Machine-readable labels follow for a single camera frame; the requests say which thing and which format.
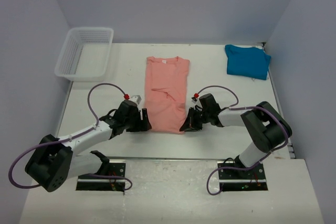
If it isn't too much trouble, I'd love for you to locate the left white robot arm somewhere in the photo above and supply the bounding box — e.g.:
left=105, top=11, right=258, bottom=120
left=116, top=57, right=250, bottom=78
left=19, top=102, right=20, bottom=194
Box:
left=25, top=95, right=152, bottom=192

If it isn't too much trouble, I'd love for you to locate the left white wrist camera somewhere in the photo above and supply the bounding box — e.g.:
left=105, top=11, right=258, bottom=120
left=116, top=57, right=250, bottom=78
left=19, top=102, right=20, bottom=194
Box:
left=123, top=93, right=142, bottom=105

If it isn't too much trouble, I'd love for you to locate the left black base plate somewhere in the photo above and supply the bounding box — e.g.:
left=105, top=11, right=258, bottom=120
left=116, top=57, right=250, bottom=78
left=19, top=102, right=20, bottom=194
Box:
left=76, top=160, right=128, bottom=192

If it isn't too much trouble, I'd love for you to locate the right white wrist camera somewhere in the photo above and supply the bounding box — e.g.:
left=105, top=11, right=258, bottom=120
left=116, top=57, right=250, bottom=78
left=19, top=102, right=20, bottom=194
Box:
left=191, top=93, right=199, bottom=104

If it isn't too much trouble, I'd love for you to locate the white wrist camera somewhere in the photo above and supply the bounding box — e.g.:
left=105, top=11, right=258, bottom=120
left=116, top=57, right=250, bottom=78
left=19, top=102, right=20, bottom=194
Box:
left=123, top=93, right=142, bottom=105
left=191, top=93, right=199, bottom=104

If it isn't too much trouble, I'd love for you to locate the blue folded t shirt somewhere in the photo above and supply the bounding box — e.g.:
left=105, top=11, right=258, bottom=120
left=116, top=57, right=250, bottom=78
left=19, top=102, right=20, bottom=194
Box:
left=224, top=45, right=271, bottom=80

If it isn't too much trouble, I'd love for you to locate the pink t shirt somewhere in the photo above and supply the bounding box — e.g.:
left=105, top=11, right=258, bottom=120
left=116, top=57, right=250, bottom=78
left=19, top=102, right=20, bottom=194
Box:
left=144, top=56, right=190, bottom=134

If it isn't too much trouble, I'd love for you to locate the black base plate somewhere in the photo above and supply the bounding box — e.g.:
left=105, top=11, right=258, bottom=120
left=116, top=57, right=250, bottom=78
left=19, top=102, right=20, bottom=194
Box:
left=76, top=160, right=128, bottom=192
left=217, top=159, right=268, bottom=192

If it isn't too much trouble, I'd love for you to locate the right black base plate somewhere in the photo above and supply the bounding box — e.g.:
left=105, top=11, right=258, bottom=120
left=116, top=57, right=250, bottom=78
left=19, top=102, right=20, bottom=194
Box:
left=217, top=159, right=268, bottom=192

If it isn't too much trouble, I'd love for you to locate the white plastic basket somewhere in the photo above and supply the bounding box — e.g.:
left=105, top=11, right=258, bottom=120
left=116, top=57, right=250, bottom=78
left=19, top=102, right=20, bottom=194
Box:
left=55, top=27, right=114, bottom=82

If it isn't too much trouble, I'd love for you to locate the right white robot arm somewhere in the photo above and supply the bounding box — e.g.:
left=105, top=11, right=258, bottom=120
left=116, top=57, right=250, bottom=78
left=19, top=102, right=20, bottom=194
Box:
left=180, top=93, right=292, bottom=178

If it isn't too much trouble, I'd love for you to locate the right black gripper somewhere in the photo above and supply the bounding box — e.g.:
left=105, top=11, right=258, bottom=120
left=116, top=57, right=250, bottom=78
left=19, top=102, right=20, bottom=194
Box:
left=181, top=108, right=211, bottom=133

